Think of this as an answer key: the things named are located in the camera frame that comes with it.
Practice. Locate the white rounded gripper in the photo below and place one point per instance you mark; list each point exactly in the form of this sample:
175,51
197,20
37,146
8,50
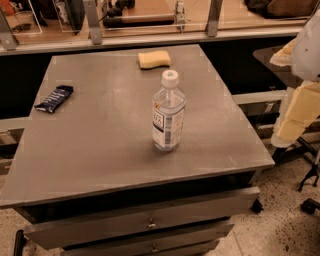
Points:
309,53

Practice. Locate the clear plastic water bottle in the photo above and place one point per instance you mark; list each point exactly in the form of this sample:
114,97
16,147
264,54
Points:
168,109

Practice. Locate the black caster wheel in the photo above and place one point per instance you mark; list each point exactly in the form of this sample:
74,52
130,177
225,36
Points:
257,207

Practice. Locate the yellow sponge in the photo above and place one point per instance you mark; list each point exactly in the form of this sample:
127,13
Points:
154,59

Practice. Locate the grey upper drawer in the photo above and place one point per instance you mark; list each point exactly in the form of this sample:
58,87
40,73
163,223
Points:
134,220

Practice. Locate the grey drawer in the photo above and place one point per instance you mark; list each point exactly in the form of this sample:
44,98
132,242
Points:
179,242
134,220

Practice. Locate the grey lower drawer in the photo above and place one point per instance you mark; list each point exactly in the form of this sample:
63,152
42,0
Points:
179,242

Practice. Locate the grey metal railing shelf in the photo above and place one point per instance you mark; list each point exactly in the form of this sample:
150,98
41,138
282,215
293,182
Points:
84,24

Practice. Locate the dark blue snack bar wrapper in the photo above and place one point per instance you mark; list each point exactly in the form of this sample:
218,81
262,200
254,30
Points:
55,99

